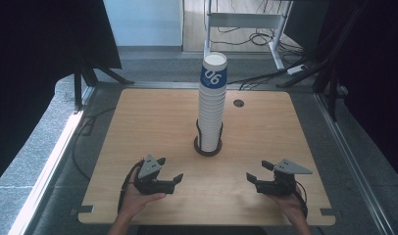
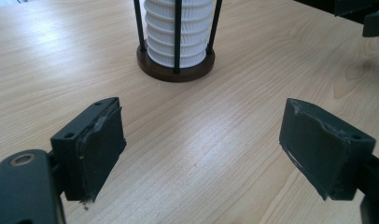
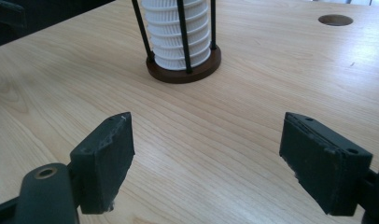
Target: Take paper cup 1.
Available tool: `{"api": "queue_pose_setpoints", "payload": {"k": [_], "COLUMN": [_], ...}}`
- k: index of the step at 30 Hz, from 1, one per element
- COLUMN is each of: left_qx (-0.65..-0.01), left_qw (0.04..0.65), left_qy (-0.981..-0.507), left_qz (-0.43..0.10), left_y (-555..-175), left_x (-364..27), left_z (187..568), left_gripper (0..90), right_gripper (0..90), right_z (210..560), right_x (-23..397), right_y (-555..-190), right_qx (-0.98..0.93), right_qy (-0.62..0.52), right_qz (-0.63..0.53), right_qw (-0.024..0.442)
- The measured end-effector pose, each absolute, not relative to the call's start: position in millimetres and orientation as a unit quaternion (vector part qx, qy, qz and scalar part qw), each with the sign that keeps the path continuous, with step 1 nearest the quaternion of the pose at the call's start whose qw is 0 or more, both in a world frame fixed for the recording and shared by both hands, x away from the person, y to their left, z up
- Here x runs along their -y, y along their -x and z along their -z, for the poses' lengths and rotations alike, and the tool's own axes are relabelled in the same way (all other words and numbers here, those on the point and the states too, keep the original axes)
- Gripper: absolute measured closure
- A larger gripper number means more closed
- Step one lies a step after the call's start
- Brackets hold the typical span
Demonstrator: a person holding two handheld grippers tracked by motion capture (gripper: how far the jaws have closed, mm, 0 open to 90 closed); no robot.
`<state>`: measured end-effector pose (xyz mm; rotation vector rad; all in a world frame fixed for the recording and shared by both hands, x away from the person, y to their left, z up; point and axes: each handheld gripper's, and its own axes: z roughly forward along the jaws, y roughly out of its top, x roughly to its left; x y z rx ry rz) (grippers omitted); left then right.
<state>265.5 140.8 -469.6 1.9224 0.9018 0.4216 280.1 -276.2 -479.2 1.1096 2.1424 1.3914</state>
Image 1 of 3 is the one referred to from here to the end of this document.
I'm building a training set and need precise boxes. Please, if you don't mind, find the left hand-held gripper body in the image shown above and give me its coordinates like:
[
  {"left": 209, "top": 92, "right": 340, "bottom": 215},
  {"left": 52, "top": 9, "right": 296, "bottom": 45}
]
[{"left": 132, "top": 154, "right": 175, "bottom": 196}]

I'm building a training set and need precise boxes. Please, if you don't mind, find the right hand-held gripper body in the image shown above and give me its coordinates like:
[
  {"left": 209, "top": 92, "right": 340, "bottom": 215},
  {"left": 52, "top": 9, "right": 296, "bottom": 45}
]
[{"left": 255, "top": 159, "right": 314, "bottom": 198}]

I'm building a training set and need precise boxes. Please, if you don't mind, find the black wire cup holder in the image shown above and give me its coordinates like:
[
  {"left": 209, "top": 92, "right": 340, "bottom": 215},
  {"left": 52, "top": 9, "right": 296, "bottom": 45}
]
[{"left": 193, "top": 118, "right": 224, "bottom": 158}]

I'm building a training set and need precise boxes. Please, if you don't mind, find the stack of white paper cups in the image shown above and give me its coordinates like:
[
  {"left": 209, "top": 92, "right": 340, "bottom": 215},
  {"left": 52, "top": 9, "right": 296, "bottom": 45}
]
[{"left": 196, "top": 51, "right": 228, "bottom": 154}]

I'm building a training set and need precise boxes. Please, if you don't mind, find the person's right hand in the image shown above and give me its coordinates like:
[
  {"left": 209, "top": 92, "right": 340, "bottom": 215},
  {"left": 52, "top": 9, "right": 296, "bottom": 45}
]
[{"left": 265, "top": 185, "right": 309, "bottom": 223}]

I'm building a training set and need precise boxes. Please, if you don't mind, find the person's left hand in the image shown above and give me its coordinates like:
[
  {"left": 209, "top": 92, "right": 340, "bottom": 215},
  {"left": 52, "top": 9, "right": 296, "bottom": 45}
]
[{"left": 118, "top": 177, "right": 167, "bottom": 223}]

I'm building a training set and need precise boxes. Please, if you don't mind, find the white power strip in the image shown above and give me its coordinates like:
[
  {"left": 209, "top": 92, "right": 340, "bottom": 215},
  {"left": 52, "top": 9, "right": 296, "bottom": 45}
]
[{"left": 286, "top": 64, "right": 309, "bottom": 75}]

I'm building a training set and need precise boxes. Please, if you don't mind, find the black metal stand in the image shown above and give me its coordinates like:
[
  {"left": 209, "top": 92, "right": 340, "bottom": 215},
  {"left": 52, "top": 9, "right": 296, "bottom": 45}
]
[
  {"left": 276, "top": 0, "right": 370, "bottom": 122},
  {"left": 73, "top": 48, "right": 136, "bottom": 113}
]

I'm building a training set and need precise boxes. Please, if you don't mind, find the black curtain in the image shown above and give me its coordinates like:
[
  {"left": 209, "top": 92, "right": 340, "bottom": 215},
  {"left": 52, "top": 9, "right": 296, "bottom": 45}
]
[
  {"left": 318, "top": 0, "right": 398, "bottom": 184},
  {"left": 0, "top": 0, "right": 123, "bottom": 188}
]

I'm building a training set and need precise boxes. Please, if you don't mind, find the left hand-held gripper cable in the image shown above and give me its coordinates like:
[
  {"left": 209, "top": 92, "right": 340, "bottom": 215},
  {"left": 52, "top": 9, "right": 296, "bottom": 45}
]
[{"left": 118, "top": 159, "right": 146, "bottom": 213}]

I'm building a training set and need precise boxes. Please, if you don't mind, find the hand-held gripper cable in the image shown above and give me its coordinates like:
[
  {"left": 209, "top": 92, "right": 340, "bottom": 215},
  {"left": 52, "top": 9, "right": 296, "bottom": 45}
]
[
  {"left": 293, "top": 180, "right": 310, "bottom": 219},
  {"left": 118, "top": 159, "right": 146, "bottom": 213}
]

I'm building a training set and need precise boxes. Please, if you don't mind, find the right hand-held gripper cable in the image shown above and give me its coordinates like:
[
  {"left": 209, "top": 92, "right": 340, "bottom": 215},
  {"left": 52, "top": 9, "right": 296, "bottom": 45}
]
[{"left": 293, "top": 180, "right": 310, "bottom": 219}]

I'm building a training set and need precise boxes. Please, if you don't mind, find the black floor cable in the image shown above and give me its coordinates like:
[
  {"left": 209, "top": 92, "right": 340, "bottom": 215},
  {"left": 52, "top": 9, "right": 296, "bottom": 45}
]
[{"left": 72, "top": 107, "right": 117, "bottom": 181}]

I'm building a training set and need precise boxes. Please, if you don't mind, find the aluminium floor rail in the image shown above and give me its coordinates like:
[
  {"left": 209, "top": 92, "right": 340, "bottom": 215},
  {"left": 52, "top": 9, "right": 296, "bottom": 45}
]
[
  {"left": 313, "top": 92, "right": 397, "bottom": 235},
  {"left": 7, "top": 86, "right": 97, "bottom": 235}
]

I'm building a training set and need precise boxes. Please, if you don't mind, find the black power strip cable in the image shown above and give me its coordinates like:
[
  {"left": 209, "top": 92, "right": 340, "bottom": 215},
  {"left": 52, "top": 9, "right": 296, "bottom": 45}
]
[{"left": 226, "top": 70, "right": 291, "bottom": 91}]

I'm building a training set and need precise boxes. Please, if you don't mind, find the tangle of black floor cables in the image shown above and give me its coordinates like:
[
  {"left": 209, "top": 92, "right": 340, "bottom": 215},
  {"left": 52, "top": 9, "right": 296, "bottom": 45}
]
[{"left": 210, "top": 0, "right": 307, "bottom": 57}]

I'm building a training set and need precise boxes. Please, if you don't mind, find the white metal desk frame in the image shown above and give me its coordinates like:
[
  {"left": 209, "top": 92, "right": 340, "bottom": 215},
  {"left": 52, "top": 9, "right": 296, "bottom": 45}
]
[{"left": 202, "top": 0, "right": 293, "bottom": 71}]

